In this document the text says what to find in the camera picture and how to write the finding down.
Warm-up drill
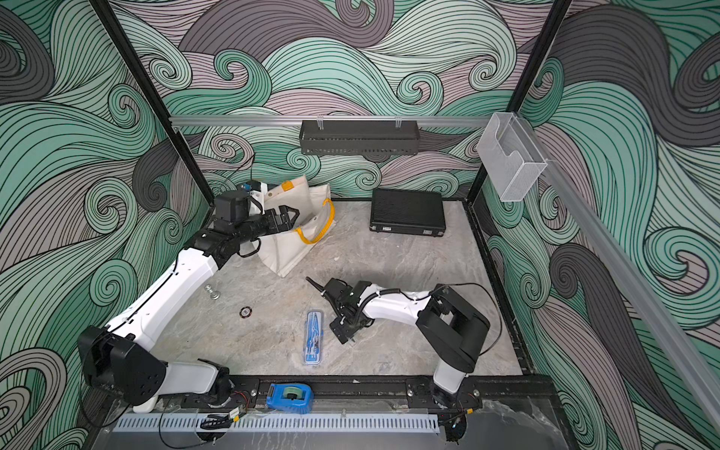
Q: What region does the blue compass set case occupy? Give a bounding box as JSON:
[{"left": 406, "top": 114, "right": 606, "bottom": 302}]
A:
[{"left": 304, "top": 310, "right": 324, "bottom": 366}]

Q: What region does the black wall tray shelf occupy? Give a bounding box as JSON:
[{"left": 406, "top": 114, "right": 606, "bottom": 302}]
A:
[{"left": 299, "top": 119, "right": 420, "bottom": 158}]

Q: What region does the white slotted cable duct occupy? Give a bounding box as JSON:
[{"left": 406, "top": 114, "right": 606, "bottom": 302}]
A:
[{"left": 114, "top": 414, "right": 440, "bottom": 434}]

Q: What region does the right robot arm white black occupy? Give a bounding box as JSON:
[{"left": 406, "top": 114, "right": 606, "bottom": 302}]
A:
[{"left": 306, "top": 277, "right": 491, "bottom": 408}]

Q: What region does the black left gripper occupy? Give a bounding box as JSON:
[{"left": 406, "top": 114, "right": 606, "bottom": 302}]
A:
[{"left": 233, "top": 207, "right": 298, "bottom": 248}]

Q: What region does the white canvas tote bag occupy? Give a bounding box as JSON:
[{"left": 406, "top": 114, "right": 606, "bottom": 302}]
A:
[{"left": 251, "top": 175, "right": 336, "bottom": 278}]

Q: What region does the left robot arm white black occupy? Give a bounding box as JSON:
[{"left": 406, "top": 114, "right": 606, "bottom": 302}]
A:
[{"left": 78, "top": 189, "right": 310, "bottom": 408}]

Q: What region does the black ribbed hard case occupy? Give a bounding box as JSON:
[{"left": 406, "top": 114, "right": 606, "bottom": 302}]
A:
[{"left": 369, "top": 189, "right": 446, "bottom": 237}]

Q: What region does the black corner frame post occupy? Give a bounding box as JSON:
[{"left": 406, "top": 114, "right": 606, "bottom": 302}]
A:
[{"left": 466, "top": 1, "right": 572, "bottom": 206}]

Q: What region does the clear acrylic wall holder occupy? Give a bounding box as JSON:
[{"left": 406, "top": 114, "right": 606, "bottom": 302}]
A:
[{"left": 476, "top": 112, "right": 547, "bottom": 203}]

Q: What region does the aluminium wall rail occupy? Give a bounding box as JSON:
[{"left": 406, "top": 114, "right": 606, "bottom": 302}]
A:
[{"left": 168, "top": 114, "right": 491, "bottom": 129}]

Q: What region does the small silver metal knob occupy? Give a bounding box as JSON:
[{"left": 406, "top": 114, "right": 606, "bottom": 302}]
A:
[{"left": 204, "top": 285, "right": 221, "bottom": 300}]

